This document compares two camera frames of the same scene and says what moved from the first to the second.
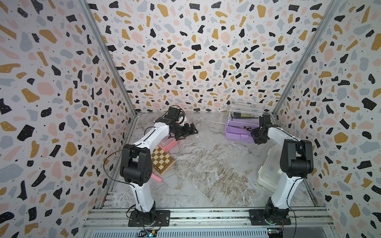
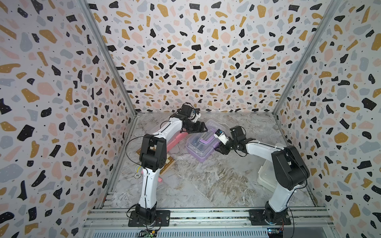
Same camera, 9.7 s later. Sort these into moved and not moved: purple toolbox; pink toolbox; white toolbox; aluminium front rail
Moved: purple toolbox
Not moved: white toolbox; aluminium front rail; pink toolbox
